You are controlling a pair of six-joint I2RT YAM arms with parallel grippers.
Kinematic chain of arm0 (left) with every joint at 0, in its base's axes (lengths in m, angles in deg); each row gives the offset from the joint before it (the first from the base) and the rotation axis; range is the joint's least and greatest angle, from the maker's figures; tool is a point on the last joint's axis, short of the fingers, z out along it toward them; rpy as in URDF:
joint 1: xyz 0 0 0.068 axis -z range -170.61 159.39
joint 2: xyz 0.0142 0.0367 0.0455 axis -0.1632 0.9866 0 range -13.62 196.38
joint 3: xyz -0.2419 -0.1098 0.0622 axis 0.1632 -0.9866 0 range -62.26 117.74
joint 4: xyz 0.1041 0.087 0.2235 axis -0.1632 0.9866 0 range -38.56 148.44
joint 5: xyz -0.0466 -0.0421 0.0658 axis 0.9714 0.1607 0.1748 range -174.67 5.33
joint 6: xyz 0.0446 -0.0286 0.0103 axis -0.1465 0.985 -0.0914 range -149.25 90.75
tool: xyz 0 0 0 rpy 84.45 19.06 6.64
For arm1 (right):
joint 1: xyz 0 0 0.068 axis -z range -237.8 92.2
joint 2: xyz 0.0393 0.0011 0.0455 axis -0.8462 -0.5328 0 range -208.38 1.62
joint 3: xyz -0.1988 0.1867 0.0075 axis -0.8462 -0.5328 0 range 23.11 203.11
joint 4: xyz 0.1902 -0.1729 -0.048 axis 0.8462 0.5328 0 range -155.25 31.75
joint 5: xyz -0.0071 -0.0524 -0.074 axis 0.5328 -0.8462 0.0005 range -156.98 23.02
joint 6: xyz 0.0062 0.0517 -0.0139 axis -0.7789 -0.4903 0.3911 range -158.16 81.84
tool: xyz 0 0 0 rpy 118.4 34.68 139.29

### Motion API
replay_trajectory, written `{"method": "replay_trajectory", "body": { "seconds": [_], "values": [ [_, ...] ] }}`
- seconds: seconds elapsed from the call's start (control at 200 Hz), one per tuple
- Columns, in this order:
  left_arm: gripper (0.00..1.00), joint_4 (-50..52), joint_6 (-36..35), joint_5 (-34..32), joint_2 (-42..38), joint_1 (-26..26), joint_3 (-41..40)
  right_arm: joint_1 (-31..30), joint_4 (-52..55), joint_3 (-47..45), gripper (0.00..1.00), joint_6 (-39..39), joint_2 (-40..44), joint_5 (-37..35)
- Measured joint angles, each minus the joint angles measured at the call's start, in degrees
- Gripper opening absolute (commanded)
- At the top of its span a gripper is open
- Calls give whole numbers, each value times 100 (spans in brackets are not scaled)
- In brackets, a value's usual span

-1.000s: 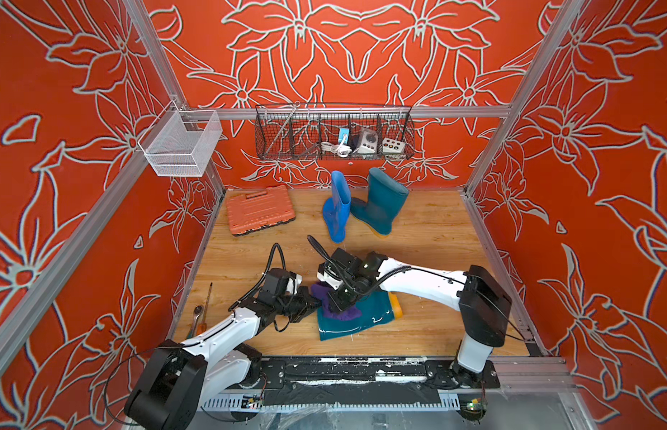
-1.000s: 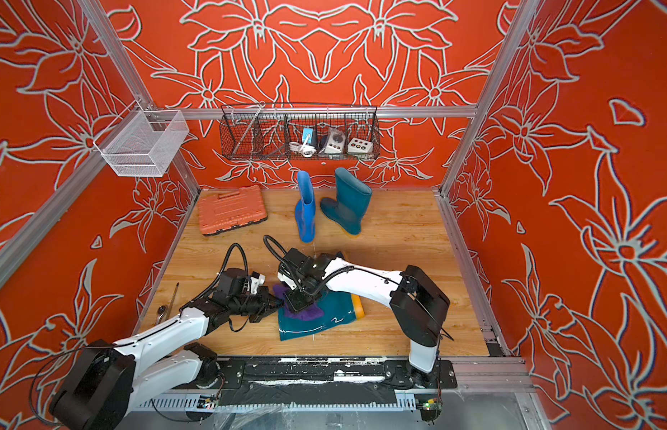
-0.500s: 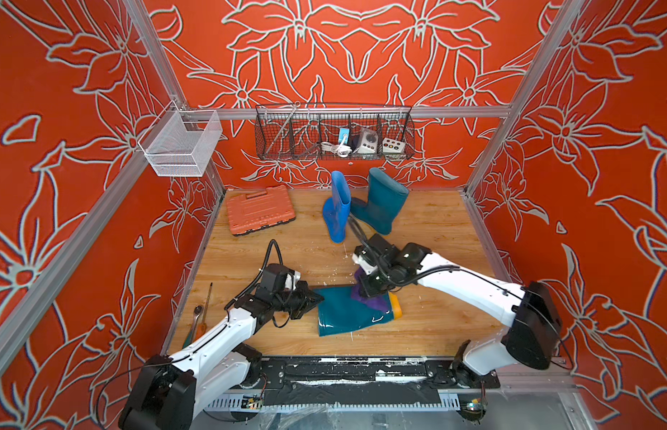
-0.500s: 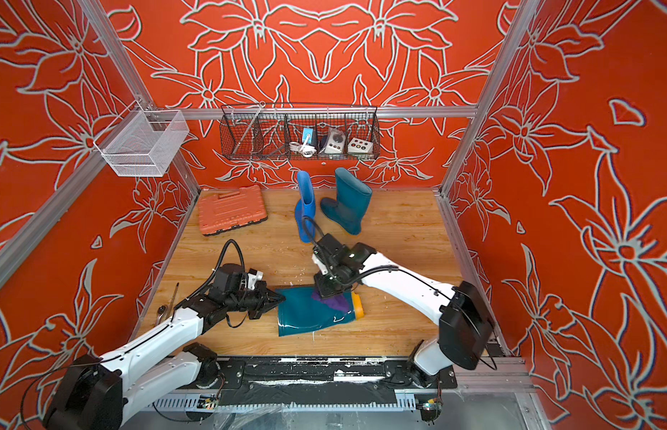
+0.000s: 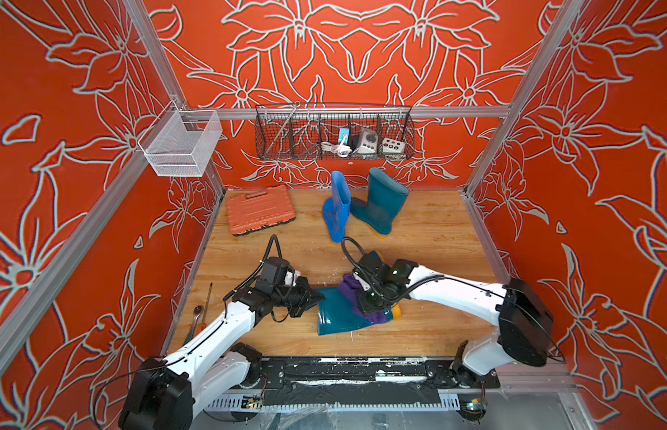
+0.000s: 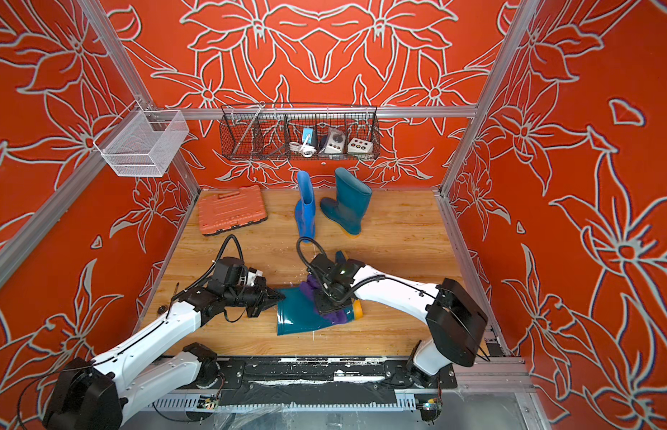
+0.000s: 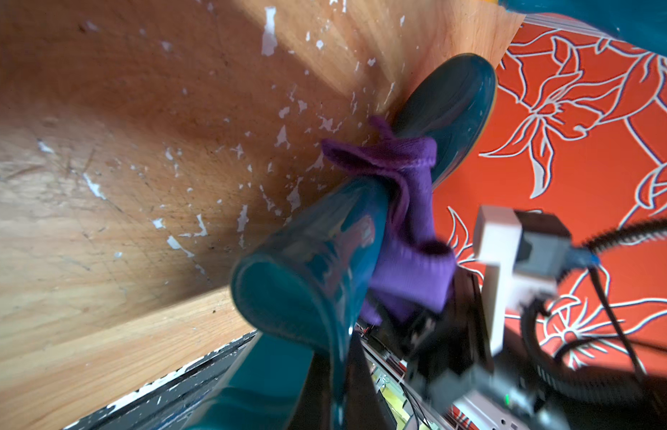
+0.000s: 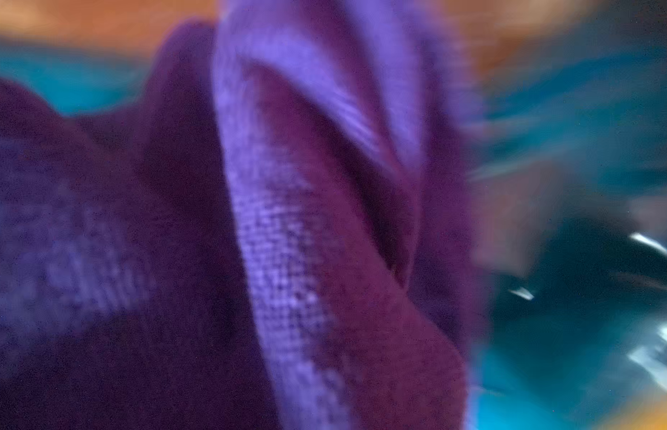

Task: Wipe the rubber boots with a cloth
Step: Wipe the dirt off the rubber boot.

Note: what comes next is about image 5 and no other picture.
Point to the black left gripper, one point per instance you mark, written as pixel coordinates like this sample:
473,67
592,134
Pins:
307,296

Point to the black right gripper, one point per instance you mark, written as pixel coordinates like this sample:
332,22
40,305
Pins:
368,309

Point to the purple cloth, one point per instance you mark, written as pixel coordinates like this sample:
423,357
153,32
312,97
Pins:
353,292

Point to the dark teal rubber boot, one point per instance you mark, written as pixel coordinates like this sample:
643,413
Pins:
336,314

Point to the blue rubber boot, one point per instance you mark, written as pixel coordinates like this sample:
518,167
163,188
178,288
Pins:
336,209

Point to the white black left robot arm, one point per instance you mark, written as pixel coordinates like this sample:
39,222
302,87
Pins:
169,393

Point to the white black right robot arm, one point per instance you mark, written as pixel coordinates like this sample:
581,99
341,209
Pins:
522,324

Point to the orange plastic tool case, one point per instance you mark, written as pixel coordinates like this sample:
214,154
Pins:
260,210

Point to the white dotted box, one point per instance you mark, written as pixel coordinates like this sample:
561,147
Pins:
393,148

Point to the white grey round device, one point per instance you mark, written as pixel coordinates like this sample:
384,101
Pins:
367,143

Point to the blue white small box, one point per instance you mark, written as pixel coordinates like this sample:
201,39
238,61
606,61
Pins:
344,136

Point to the orange handled screwdriver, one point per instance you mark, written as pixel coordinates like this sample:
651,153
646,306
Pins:
207,302

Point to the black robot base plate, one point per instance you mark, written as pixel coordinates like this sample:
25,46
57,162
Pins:
435,372

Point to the black wire wall basket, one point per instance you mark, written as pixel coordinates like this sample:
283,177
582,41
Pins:
309,131

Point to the white wire mesh basket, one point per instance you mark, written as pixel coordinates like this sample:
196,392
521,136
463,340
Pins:
180,148

